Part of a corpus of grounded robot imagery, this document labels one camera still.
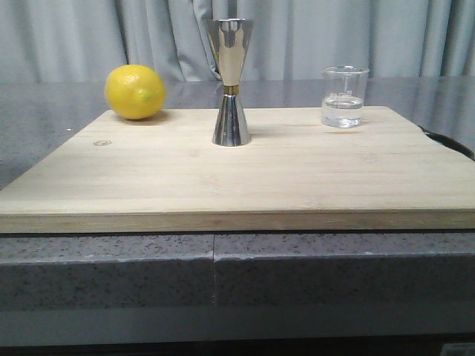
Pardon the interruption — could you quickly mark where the glass measuring beaker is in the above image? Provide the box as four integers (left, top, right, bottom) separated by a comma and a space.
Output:
321, 65, 370, 128

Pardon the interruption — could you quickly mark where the steel double jigger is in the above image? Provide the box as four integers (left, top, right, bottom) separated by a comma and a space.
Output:
206, 19, 253, 147

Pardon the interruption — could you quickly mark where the wooden cutting board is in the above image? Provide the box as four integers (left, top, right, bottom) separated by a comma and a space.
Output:
1, 107, 474, 233

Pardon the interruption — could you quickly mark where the yellow lemon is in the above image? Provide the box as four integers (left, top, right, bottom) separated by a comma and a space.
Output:
105, 65, 166, 120

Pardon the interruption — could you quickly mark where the grey curtain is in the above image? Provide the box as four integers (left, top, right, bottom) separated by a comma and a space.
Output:
1, 1, 474, 83

